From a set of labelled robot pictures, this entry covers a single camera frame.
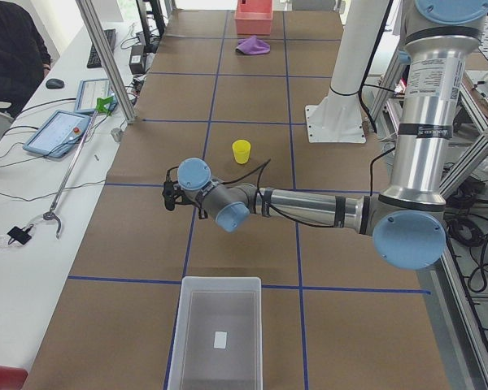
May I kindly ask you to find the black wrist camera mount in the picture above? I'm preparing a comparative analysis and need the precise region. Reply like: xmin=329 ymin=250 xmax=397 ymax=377
xmin=162 ymin=167 xmax=189 ymax=211

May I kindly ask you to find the silver reacher grabber tool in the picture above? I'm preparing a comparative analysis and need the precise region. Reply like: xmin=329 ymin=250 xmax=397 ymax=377
xmin=42 ymin=96 xmax=114 ymax=239

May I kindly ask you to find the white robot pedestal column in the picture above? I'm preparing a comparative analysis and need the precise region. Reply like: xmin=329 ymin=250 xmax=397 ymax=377
xmin=305 ymin=0 xmax=392 ymax=143

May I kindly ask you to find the black computer mouse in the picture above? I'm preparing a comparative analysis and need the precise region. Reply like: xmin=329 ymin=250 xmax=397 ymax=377
xmin=45 ymin=78 xmax=65 ymax=89

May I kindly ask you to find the purple microfiber cloth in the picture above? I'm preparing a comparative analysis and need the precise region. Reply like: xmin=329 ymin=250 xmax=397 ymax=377
xmin=235 ymin=35 xmax=271 ymax=56

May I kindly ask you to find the far blue teach pendant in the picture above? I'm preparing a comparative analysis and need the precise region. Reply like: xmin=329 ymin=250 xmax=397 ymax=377
xmin=74 ymin=78 xmax=117 ymax=115

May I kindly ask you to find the aluminium frame post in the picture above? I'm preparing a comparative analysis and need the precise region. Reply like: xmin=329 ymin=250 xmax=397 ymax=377
xmin=76 ymin=0 xmax=136 ymax=124

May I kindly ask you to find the blue teach pendant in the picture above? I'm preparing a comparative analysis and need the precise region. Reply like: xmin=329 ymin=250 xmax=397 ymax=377
xmin=74 ymin=78 xmax=117 ymax=115
xmin=23 ymin=110 xmax=90 ymax=158

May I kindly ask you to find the pink plastic bin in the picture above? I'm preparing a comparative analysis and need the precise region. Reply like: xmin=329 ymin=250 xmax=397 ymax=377
xmin=234 ymin=0 xmax=273 ymax=36

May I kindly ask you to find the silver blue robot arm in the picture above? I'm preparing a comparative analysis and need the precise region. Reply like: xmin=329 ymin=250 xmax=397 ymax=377
xmin=163 ymin=1 xmax=488 ymax=270

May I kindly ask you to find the black power adapter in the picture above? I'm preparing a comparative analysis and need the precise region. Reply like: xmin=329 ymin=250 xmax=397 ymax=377
xmin=129 ymin=45 xmax=147 ymax=75

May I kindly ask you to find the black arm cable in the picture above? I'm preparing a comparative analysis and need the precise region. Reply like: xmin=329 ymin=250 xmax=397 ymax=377
xmin=223 ymin=145 xmax=398 ymax=228

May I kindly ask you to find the person in black sweater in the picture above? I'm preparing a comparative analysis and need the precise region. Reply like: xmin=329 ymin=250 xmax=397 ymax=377
xmin=0 ymin=1 xmax=51 ymax=117

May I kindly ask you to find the white translucent plastic bin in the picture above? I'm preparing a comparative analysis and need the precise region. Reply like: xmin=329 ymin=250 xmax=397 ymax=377
xmin=168 ymin=276 xmax=263 ymax=389

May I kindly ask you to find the yellow plastic cup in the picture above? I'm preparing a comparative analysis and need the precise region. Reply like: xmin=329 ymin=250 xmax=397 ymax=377
xmin=232 ymin=139 xmax=251 ymax=165

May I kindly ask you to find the near blue teach pendant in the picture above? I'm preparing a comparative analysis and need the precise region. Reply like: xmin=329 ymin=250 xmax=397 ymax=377
xmin=23 ymin=110 xmax=90 ymax=158

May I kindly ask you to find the small silver cylinder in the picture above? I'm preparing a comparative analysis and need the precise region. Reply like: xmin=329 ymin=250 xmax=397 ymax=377
xmin=111 ymin=128 xmax=124 ymax=142

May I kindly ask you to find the small black tag device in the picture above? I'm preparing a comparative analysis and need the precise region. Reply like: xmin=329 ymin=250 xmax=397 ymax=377
xmin=7 ymin=226 xmax=32 ymax=245

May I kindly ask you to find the black keyboard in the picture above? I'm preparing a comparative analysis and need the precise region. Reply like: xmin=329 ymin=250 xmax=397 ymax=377
xmin=86 ymin=28 xmax=118 ymax=69

